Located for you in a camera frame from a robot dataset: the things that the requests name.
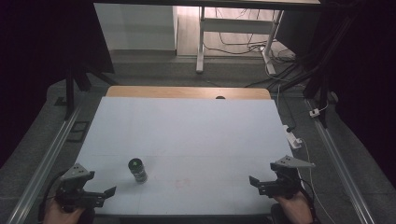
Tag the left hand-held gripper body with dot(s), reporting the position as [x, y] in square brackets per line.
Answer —
[75, 173]

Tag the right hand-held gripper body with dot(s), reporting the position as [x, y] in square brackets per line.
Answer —
[289, 165]

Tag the dark can with green lid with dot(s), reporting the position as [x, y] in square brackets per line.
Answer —
[138, 170]

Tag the person's right hand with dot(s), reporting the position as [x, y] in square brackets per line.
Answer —
[295, 209]

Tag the person's left hand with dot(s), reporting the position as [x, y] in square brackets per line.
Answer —
[59, 214]

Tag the white power strip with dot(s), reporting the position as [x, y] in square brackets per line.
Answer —
[293, 138]

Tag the small white adapter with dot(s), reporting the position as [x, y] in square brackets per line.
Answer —
[314, 112]

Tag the white table cover sheet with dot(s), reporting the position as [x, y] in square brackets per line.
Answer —
[186, 133]

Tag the black stand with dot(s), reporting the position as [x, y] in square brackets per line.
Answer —
[320, 84]
[71, 90]

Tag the black curtain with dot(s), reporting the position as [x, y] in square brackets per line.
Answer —
[367, 77]
[37, 62]

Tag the wooden table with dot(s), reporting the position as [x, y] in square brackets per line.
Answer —
[174, 92]

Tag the white cabinet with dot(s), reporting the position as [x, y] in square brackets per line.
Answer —
[135, 26]

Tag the aluminium rail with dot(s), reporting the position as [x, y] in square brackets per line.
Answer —
[46, 161]
[339, 168]

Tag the white desk frame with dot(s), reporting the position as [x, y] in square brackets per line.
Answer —
[236, 25]

